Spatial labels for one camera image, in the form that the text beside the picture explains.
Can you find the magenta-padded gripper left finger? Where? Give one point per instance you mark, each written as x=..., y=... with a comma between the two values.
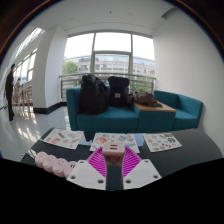
x=85, y=173

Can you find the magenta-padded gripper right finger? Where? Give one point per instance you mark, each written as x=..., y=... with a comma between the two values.
x=143, y=171

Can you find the pink charger block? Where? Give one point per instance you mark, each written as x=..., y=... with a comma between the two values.
x=113, y=154

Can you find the pink power strip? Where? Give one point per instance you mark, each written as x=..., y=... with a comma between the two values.
x=55, y=164

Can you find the sticker sheet with green items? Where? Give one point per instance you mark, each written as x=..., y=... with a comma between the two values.
x=161, y=142

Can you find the sticker sheet with pink items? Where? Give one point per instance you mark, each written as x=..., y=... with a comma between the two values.
x=63, y=138

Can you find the large colourful sticker sheet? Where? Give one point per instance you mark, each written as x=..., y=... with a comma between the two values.
x=115, y=138

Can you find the teal sofa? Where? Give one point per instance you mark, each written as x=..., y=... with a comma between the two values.
x=110, y=120

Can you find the wooden sofa table top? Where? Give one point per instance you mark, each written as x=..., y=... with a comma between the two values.
x=156, y=107

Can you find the brown jacket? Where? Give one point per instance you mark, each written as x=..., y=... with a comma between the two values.
x=145, y=97

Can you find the large black backpack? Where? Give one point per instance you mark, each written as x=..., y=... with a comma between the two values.
x=92, y=95

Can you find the small black backpack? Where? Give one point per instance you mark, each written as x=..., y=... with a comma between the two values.
x=118, y=90

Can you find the metal window railing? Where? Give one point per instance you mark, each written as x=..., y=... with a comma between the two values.
x=71, y=85

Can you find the group of wooden chairs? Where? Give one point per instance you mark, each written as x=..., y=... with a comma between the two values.
x=27, y=98

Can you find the person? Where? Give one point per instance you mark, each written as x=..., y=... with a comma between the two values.
x=9, y=91
x=17, y=87

